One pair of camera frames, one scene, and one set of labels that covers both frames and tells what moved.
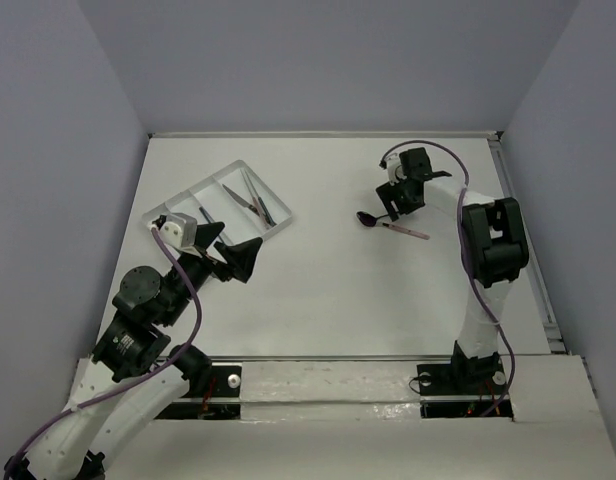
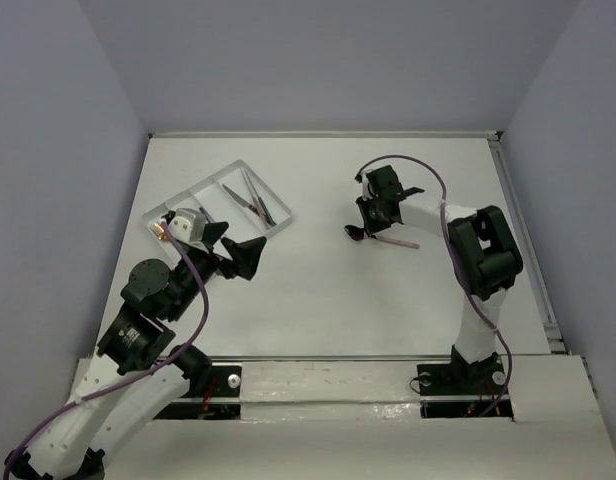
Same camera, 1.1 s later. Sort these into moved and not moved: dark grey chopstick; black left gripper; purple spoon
Moved: purple spoon
Not moved: black left gripper; dark grey chopstick
